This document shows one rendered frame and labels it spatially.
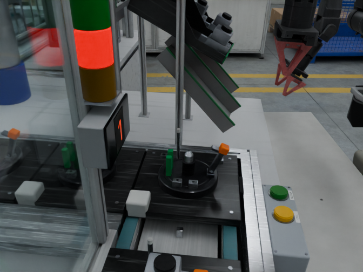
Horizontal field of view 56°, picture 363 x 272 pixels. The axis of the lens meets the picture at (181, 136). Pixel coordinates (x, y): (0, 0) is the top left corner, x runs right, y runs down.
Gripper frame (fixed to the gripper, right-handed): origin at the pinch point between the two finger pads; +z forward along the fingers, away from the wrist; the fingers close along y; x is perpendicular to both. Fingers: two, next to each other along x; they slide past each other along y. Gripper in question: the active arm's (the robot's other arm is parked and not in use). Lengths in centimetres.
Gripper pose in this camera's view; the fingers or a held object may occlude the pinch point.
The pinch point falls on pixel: (286, 71)
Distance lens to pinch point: 73.8
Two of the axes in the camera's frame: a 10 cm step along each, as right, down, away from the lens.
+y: -1.1, 4.9, -8.6
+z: -0.4, 8.7, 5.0
